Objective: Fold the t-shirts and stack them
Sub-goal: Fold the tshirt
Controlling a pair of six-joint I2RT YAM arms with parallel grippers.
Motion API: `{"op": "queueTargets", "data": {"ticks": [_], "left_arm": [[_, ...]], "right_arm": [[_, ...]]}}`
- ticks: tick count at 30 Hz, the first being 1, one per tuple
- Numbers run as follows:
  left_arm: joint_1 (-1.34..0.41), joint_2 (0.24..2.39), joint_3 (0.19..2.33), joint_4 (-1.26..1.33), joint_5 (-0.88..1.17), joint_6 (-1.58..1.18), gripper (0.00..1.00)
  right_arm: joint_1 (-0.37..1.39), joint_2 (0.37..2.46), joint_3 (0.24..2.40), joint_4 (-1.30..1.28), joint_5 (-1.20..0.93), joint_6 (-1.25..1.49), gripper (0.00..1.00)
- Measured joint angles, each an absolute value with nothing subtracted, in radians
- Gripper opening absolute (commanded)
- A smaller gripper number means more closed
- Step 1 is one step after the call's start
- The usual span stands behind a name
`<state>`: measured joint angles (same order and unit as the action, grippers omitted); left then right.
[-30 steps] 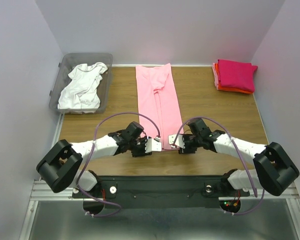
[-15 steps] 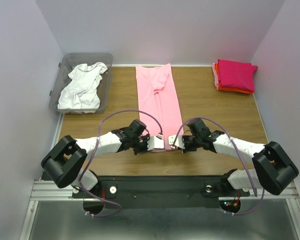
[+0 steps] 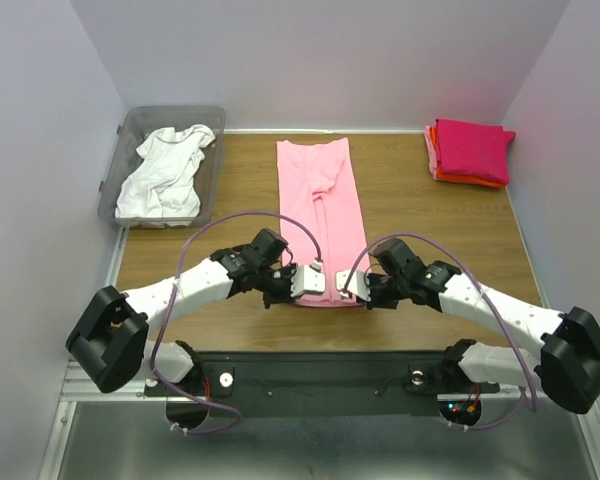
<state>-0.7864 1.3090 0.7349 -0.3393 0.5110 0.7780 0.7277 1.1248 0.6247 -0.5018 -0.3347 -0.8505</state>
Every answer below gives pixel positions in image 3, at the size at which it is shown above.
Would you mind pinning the white t-shirt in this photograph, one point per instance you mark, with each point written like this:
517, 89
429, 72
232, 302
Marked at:
163, 185

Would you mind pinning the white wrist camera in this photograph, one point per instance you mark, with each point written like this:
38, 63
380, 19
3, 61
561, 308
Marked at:
353, 284
308, 279

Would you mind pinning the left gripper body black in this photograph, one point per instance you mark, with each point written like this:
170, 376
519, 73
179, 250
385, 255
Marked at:
274, 284

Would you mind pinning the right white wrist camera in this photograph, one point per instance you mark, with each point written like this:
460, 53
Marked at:
353, 284

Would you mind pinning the aluminium frame rail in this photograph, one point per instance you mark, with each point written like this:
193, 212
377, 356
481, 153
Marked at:
76, 388

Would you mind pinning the magenta folded t-shirt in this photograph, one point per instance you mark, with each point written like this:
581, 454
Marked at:
471, 149

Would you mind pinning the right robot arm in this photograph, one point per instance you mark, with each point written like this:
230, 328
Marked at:
549, 351

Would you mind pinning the orange folded t-shirt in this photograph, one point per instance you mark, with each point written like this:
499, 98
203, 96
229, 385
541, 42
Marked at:
469, 180

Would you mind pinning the clear plastic bin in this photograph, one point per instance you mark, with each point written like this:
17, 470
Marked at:
138, 124

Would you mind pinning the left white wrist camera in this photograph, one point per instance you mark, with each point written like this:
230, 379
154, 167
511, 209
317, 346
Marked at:
308, 279

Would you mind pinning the pale pink folded t-shirt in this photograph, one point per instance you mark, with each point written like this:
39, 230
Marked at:
430, 135

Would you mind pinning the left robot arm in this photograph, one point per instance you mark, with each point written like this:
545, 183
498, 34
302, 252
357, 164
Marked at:
110, 340

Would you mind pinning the light pink t-shirt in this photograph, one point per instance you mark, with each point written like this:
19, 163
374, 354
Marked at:
317, 188

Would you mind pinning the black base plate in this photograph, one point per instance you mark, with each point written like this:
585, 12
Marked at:
322, 384

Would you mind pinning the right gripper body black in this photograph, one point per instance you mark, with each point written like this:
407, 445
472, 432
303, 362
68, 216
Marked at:
385, 290

